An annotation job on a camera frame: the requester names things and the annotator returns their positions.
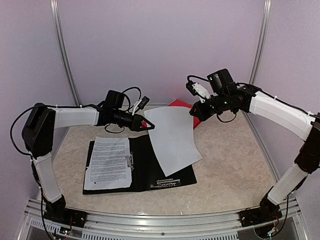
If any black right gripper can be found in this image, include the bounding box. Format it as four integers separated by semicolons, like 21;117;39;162
190;91;231;121

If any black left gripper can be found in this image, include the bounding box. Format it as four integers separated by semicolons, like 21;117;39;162
112;109;155;132

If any red file folder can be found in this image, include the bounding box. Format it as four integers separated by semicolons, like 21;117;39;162
141;99;202;130

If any white paper sheet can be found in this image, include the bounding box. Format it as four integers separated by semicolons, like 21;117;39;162
144;106;202;177

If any black book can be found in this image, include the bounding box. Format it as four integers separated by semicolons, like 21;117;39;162
82;135;197;195

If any printed text paper sheet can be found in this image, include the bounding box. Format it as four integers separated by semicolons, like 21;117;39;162
83;137;132;191

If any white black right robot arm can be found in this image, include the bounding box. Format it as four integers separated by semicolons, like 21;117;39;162
194;71;320;211

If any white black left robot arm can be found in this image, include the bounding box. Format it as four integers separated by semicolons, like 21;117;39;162
21;90;155;223

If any black folder centre clip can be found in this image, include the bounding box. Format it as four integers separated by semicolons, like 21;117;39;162
125;152;135;171

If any black folder edge clip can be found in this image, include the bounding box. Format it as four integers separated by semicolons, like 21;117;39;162
150;178;181;189

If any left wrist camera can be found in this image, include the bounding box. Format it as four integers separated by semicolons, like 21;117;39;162
132;96;150;115

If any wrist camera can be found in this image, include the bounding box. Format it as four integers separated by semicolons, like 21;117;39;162
132;96;150;115
186;81;211;103

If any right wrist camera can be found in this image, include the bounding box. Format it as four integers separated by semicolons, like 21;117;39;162
186;81;211;103

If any right camera cable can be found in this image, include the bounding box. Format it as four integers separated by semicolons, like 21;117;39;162
185;74;238;123

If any right aluminium corner post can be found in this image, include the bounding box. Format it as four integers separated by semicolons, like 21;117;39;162
243;0;272;107

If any aluminium corner post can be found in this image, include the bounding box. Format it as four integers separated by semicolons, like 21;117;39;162
50;0;81;106
243;0;272;107

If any aluminium front rail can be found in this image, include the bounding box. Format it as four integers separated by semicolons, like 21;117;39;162
22;197;301;240

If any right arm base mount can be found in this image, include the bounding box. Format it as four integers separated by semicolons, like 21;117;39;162
238;207;283;228

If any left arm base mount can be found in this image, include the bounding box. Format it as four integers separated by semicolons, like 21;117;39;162
44;208;88;228

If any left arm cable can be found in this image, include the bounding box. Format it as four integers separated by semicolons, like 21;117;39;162
9;86;143;236

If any left aluminium corner post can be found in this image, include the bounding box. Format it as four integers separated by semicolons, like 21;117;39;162
50;0;81;106

